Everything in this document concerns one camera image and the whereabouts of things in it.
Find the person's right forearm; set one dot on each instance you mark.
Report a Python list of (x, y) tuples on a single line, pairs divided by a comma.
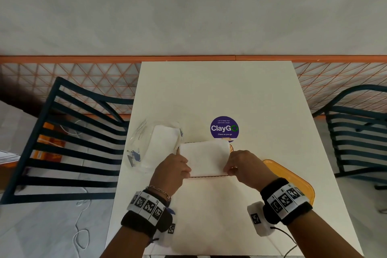
[(320, 236)]

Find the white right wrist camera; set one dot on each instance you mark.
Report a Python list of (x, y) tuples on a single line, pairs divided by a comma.
[(257, 218)]

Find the clear cat print tissue wrapper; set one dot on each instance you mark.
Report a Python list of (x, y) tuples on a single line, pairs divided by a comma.
[(136, 137)]

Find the dark green slatted chair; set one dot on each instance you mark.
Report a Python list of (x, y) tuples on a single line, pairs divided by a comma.
[(347, 124), (39, 146)]

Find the person's right hand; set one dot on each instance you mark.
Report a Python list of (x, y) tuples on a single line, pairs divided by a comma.
[(251, 170)]

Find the purple round sticker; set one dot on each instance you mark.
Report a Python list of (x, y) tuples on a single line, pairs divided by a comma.
[(224, 127)]

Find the orange mesh fence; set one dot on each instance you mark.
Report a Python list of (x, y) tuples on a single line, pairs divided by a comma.
[(90, 59)]

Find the person's left hand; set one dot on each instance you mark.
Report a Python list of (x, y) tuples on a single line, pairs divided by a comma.
[(169, 173)]

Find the black right wristband with markers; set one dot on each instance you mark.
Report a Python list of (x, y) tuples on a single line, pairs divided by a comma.
[(285, 200)]

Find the orange ribbed plastic box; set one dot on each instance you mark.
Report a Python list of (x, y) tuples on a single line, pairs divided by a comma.
[(231, 147)]

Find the orange plastic lid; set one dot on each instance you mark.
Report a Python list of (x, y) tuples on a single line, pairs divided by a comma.
[(290, 176)]

